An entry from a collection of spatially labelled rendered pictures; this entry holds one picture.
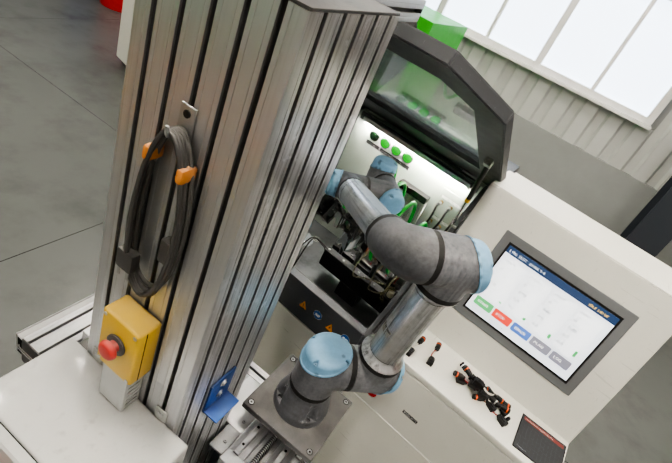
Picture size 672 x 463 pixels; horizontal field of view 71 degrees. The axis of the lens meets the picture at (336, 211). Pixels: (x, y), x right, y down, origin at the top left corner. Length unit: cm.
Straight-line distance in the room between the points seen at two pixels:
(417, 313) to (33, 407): 75
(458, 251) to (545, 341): 89
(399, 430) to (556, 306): 70
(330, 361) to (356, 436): 89
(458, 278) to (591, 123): 467
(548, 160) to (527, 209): 390
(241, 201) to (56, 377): 59
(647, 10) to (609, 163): 144
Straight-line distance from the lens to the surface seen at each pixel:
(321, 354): 118
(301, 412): 129
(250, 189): 62
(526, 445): 179
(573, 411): 188
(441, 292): 100
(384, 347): 117
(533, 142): 558
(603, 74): 545
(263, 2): 56
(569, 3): 544
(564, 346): 180
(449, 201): 200
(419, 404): 178
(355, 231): 146
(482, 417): 174
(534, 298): 176
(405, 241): 92
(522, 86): 555
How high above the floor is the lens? 213
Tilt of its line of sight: 31 degrees down
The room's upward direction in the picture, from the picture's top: 25 degrees clockwise
